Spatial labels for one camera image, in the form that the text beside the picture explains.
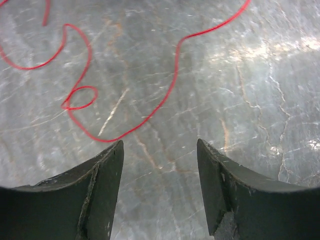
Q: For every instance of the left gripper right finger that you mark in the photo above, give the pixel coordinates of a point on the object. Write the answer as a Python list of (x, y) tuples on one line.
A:
[(264, 208)]

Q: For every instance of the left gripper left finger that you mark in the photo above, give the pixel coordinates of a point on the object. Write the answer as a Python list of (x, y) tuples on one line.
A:
[(78, 204)]

